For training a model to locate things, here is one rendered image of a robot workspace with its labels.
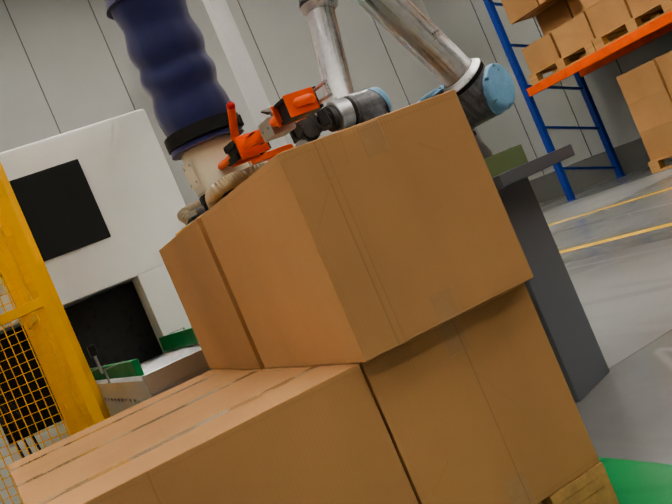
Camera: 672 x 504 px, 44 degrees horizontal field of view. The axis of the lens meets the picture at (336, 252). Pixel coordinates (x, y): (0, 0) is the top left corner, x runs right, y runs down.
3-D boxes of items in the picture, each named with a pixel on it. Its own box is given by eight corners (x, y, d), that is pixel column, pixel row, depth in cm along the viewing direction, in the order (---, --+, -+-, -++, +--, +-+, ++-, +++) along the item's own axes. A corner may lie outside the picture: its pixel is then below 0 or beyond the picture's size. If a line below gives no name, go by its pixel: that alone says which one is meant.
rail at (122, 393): (81, 417, 471) (68, 386, 471) (90, 413, 474) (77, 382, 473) (165, 437, 261) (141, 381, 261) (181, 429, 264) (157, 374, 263)
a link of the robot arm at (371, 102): (398, 112, 231) (383, 79, 231) (361, 125, 226) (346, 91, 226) (382, 123, 240) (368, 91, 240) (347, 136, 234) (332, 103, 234)
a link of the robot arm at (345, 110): (360, 123, 226) (346, 90, 226) (345, 128, 224) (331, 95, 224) (346, 133, 234) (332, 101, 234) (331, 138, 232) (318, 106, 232)
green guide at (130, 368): (76, 390, 472) (70, 375, 472) (94, 382, 477) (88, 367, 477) (121, 389, 327) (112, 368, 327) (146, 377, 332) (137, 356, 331)
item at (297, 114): (278, 128, 188) (269, 107, 188) (306, 118, 191) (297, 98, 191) (292, 116, 180) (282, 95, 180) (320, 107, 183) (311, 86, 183)
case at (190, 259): (209, 368, 260) (158, 250, 259) (320, 317, 274) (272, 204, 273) (261, 369, 204) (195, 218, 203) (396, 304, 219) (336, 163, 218)
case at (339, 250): (264, 368, 202) (199, 216, 202) (398, 304, 218) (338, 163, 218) (365, 362, 147) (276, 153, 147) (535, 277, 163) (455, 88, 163)
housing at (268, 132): (263, 143, 200) (255, 126, 199) (287, 135, 203) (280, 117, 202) (273, 135, 193) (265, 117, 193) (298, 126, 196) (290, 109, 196)
